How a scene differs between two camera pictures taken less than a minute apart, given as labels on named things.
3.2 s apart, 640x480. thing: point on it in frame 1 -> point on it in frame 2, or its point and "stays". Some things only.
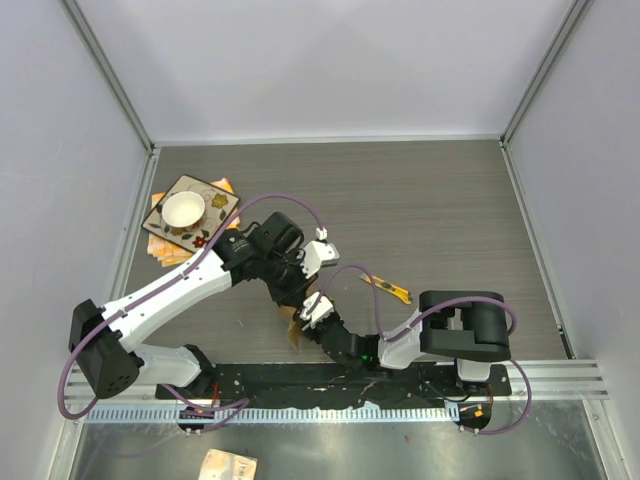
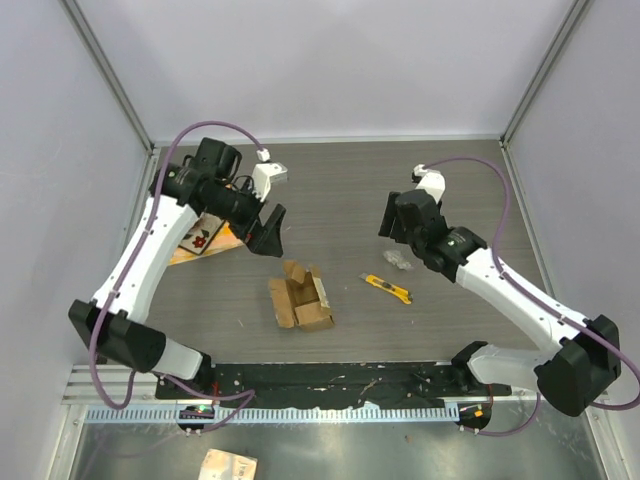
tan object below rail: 223,465 stays
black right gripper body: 318,332 -> 402,235
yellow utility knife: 390,287 stays
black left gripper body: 284,277 -> 241,210
